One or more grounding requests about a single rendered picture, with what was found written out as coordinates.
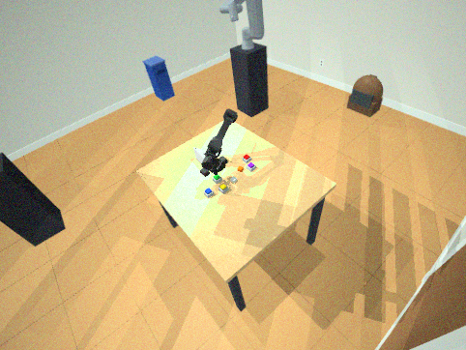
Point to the blue button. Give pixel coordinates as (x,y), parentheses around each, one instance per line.
(208,192)

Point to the yellow button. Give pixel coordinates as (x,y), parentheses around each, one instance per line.
(223,188)

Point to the purple button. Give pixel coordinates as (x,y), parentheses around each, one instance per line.
(251,166)

